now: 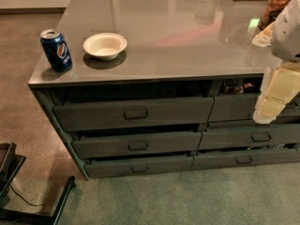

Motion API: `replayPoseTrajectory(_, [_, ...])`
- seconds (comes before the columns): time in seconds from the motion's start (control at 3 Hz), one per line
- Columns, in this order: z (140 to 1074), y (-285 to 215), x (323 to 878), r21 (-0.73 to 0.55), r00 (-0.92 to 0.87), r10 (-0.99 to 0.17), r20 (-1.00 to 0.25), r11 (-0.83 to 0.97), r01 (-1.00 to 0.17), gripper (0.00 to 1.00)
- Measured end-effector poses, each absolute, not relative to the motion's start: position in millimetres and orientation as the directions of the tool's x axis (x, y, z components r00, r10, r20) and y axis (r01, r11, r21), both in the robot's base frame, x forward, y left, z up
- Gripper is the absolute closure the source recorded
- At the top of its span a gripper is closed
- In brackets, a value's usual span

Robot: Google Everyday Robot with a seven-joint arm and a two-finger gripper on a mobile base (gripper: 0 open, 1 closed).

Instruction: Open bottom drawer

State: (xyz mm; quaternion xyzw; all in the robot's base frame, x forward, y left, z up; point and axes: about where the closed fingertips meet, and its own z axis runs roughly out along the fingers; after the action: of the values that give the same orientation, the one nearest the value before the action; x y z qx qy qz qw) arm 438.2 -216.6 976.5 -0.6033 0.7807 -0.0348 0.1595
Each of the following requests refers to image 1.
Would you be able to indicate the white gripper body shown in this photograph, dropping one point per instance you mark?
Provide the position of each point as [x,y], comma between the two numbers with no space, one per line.
[288,35]

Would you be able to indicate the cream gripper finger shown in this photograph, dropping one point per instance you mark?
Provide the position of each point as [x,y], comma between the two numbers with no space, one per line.
[266,111]

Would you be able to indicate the drawer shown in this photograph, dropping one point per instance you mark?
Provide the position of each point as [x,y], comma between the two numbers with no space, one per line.
[215,160]
[241,107]
[140,144]
[133,113]
[135,166]
[233,137]

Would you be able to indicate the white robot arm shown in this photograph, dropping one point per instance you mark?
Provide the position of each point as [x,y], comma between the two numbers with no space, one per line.
[285,39]

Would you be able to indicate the grey drawer cabinet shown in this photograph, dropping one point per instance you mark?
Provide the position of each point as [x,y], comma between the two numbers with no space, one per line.
[175,49]

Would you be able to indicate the snack bags in shelf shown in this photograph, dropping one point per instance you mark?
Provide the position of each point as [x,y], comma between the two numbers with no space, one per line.
[241,85]

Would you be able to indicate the glass snack jar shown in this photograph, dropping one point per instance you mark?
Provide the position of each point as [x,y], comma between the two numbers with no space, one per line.
[273,8]

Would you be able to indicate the white bowl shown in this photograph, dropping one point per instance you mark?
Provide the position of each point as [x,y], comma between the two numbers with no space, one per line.
[105,46]

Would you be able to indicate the blue Pepsi can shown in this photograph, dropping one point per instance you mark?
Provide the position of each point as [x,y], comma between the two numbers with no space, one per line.
[56,50]

